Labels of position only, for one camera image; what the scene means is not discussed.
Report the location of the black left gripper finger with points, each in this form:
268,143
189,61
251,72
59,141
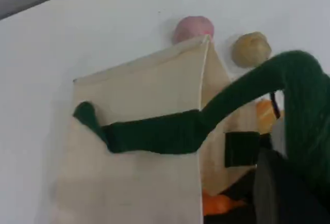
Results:
276,198

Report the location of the beige round egg yolk pastry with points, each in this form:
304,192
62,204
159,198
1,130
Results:
251,49

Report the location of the long ridged golden bread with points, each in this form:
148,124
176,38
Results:
268,117

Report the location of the pink peach bun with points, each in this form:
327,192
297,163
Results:
193,30

